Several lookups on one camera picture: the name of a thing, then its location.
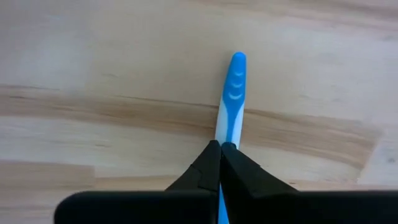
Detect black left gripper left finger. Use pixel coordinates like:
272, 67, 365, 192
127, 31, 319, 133
54, 139, 222, 224

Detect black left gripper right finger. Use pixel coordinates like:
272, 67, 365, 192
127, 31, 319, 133
220, 142, 398, 224

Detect blue white toothbrush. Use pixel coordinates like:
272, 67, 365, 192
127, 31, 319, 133
213, 51, 248, 224

